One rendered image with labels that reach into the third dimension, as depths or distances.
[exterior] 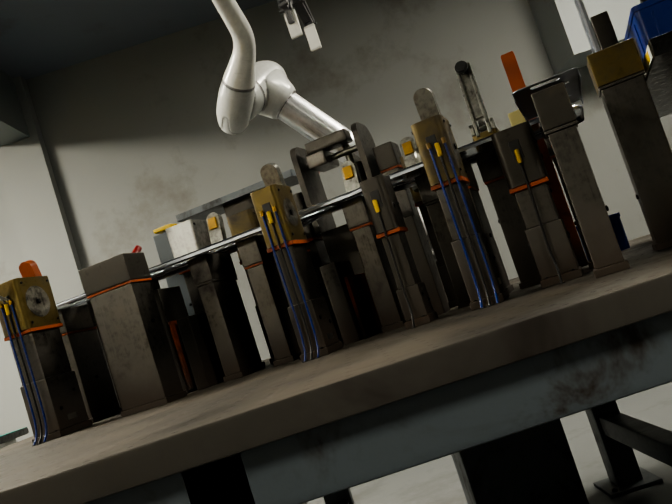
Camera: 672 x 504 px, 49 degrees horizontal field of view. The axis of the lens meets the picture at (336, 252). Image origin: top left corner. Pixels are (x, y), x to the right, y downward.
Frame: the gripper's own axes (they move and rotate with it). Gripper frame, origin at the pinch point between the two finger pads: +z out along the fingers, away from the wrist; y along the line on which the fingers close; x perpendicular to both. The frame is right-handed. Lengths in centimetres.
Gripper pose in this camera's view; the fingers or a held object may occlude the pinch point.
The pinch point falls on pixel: (306, 39)
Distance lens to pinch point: 199.1
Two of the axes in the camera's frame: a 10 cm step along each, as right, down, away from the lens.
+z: 3.1, 9.5, -0.8
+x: 8.9, -3.2, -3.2
